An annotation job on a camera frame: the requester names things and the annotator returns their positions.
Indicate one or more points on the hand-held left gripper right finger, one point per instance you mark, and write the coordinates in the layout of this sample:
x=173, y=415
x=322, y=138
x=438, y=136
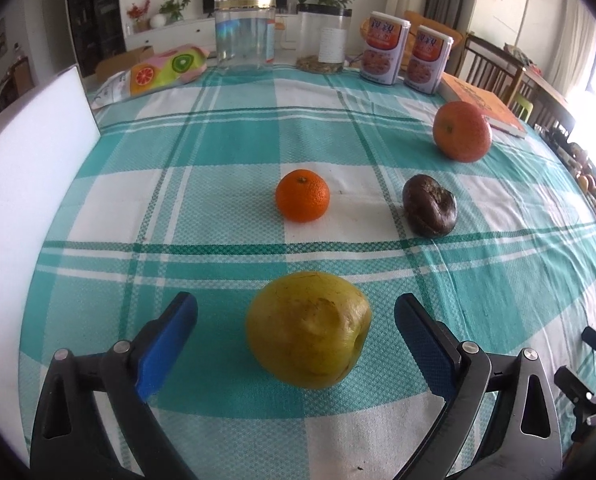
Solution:
x=423, y=345

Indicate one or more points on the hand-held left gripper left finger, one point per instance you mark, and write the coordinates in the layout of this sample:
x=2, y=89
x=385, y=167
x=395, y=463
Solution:
x=168, y=345

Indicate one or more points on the yellow green apple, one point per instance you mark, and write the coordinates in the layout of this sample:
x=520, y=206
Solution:
x=303, y=332

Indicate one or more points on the dark wrinkled passion fruit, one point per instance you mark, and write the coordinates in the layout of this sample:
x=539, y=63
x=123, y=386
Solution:
x=429, y=206

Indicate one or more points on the small mandarin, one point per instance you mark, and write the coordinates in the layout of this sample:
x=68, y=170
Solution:
x=303, y=196

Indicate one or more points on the white foam board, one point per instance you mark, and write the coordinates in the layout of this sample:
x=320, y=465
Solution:
x=23, y=200

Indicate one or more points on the teal checked tablecloth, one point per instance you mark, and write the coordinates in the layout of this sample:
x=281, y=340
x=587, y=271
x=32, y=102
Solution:
x=228, y=140

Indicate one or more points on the large orange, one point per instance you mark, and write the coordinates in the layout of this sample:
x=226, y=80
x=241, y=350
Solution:
x=462, y=132

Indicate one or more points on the wooden slat chair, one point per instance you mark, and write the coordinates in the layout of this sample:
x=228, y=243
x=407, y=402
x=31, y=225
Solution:
x=493, y=67
x=553, y=115

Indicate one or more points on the green plastic stool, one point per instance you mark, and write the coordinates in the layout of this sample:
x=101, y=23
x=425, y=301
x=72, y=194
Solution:
x=522, y=109

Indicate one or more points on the orange cover book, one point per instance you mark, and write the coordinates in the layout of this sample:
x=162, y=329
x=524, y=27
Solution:
x=488, y=105

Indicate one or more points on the fruit print snack bag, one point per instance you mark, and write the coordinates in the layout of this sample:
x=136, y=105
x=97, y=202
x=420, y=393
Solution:
x=163, y=70

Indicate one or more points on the right orange-white carton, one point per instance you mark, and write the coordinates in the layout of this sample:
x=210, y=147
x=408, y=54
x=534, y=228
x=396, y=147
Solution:
x=428, y=62

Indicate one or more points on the cardboard box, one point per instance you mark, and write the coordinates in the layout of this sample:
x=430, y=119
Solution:
x=115, y=62

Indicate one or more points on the red label tin can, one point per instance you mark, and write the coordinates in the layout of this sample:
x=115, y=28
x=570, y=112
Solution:
x=383, y=50

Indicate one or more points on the white sheer curtain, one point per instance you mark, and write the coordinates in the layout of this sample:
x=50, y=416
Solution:
x=575, y=45

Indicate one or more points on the orange lounge chair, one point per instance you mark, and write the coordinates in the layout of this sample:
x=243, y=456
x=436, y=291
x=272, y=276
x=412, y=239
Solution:
x=455, y=37

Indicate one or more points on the white television cabinet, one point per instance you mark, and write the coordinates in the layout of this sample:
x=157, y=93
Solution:
x=178, y=32

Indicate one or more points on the clear jar gold lid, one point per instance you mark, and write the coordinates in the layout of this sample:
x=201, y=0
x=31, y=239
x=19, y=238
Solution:
x=243, y=35

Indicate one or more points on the clear jar black lid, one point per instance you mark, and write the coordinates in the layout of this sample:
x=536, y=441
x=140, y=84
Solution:
x=323, y=40

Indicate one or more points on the white round vase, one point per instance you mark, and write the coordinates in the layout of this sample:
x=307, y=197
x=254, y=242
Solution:
x=158, y=21

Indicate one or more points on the red flower plant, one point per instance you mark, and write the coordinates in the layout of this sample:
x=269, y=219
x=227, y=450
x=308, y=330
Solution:
x=139, y=12

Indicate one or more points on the small green potted plant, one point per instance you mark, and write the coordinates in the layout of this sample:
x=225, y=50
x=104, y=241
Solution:
x=174, y=7

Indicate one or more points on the dark glass cabinet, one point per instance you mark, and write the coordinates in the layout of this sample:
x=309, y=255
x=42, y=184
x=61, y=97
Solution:
x=95, y=15

